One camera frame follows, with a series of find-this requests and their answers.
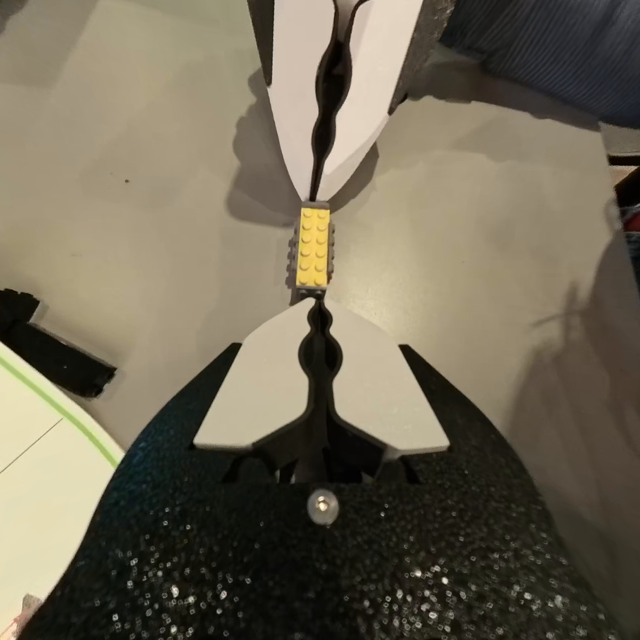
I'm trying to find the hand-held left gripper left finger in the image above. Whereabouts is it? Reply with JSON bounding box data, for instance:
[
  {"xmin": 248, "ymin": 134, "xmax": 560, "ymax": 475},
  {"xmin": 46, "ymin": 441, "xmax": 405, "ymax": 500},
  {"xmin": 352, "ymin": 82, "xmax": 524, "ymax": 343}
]
[{"xmin": 192, "ymin": 302, "xmax": 313, "ymax": 451}]

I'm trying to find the instruction booklet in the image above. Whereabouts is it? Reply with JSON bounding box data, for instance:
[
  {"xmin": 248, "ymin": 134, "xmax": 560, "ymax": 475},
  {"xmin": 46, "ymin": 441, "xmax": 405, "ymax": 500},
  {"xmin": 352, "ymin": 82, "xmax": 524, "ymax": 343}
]
[{"xmin": 0, "ymin": 342, "xmax": 125, "ymax": 616}]

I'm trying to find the grey desk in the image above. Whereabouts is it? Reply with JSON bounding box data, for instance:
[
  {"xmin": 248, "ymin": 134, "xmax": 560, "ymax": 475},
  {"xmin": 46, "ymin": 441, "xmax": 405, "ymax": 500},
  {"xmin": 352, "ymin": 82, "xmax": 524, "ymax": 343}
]
[{"xmin": 0, "ymin": 0, "xmax": 640, "ymax": 551}]

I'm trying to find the person's right forearm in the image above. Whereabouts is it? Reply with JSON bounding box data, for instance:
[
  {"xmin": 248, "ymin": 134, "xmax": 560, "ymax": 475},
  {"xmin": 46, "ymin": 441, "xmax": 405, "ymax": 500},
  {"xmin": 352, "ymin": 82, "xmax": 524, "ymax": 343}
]
[{"xmin": 442, "ymin": 0, "xmax": 640, "ymax": 126}]

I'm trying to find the grey and tan brick assembly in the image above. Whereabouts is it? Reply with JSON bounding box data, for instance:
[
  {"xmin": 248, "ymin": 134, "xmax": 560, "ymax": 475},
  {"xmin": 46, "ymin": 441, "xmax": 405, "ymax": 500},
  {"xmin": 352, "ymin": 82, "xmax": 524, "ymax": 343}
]
[{"xmin": 287, "ymin": 199, "xmax": 337, "ymax": 304}]

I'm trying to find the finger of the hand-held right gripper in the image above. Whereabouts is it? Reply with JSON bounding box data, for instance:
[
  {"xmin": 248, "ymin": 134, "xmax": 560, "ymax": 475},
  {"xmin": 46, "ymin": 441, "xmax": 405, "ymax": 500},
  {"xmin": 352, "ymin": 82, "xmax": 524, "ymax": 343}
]
[
  {"xmin": 260, "ymin": 0, "xmax": 346, "ymax": 201},
  {"xmin": 317, "ymin": 0, "xmax": 423, "ymax": 201}
]

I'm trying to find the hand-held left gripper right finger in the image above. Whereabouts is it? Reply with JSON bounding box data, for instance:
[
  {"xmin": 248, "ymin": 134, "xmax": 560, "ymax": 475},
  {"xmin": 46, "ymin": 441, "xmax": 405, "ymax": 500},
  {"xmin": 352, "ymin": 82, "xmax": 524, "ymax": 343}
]
[{"xmin": 320, "ymin": 300, "xmax": 451, "ymax": 458}]

